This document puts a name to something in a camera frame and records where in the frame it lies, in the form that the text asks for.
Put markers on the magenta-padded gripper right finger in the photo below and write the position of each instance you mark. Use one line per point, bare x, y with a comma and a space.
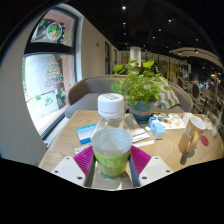
156, 169

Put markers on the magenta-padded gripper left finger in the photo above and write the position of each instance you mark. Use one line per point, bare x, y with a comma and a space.
68, 169

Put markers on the clear bottle with green label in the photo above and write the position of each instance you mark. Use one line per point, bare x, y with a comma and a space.
111, 146

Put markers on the white pill blister pack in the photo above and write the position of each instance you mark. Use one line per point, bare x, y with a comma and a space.
80, 149

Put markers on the white paper sachet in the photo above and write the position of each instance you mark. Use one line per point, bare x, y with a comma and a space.
141, 137
139, 132

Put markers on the blue white flat card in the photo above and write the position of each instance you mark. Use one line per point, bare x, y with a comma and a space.
85, 134

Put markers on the small blue white carton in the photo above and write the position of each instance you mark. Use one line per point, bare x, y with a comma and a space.
157, 128

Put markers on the printed paper leaflet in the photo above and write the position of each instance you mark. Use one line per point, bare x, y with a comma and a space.
171, 121

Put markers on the tan mug with white inside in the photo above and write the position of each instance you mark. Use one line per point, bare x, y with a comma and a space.
191, 131

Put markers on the flat round red coaster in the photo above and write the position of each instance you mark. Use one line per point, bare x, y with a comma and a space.
204, 140

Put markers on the grey curved sofa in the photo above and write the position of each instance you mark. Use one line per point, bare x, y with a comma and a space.
86, 93

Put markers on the green potted plant, blue pot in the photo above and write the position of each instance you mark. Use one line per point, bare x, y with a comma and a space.
141, 85

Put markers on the group of round-backed chairs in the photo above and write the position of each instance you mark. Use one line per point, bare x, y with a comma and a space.
196, 91

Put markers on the window with festive decorations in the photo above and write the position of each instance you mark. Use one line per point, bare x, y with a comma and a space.
43, 83

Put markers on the white round pillar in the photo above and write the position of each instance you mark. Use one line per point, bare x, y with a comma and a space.
135, 53

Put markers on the group of ceiling lights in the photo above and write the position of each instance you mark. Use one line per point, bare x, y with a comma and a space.
124, 7

